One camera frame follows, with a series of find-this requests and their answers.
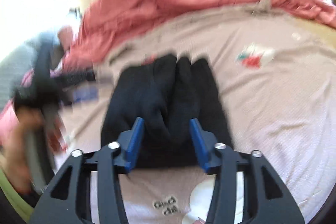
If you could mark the grey cloth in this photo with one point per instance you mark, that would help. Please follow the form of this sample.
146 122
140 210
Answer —
15 64

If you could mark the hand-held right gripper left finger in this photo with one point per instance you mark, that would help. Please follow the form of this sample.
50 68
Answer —
134 145

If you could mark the person's right hand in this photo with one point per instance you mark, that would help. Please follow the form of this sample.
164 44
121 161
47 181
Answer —
201 220

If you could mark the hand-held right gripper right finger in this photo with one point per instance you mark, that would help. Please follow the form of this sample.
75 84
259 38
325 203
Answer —
199 145

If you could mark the cream bed sheet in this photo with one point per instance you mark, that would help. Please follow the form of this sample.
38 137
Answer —
323 29

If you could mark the beige printed blanket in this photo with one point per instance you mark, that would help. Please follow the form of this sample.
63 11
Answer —
262 108

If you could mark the person's left hand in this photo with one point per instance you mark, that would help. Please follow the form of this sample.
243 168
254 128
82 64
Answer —
15 150

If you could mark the green cloth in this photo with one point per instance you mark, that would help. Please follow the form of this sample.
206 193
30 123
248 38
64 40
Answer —
11 196

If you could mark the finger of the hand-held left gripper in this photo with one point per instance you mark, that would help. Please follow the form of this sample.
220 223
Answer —
78 77
85 95

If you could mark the pink quilt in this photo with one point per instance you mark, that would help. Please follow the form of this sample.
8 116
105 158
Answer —
6 119

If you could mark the black garment with orange cuffs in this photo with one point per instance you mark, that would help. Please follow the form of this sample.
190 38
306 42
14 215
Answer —
157 95

